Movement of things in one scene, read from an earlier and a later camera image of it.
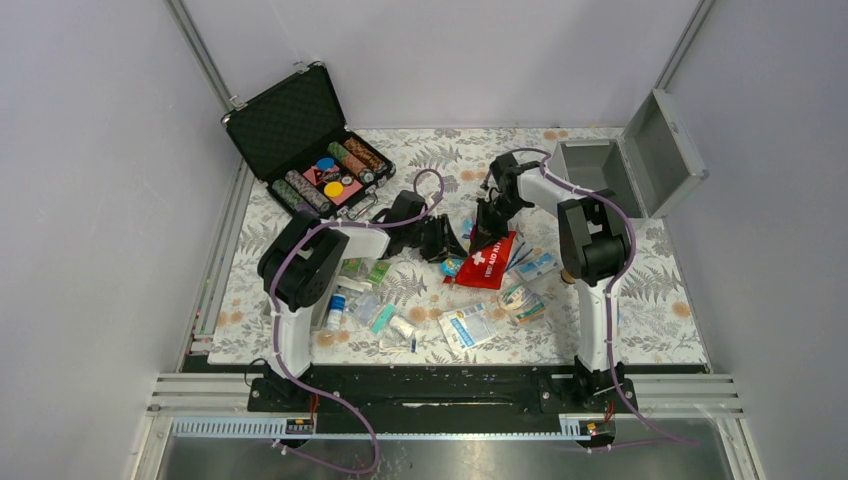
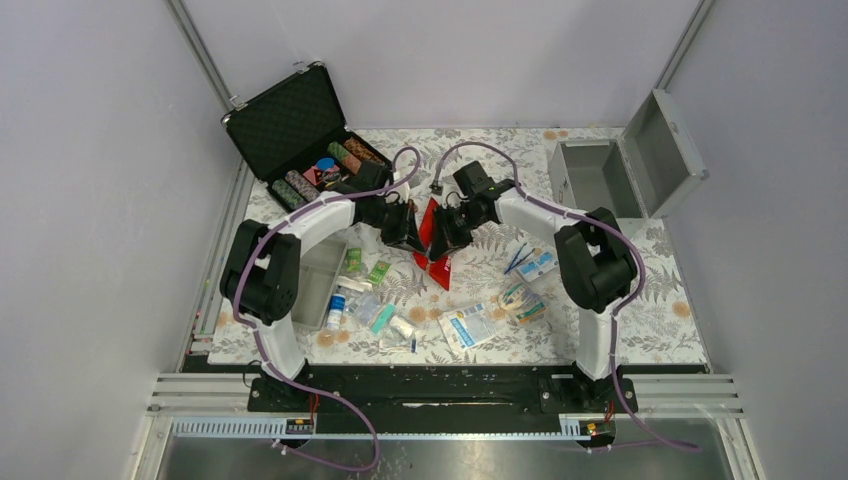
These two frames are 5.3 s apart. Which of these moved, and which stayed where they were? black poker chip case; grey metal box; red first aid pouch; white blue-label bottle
Moved: red first aid pouch
Stayed: grey metal box; white blue-label bottle; black poker chip case
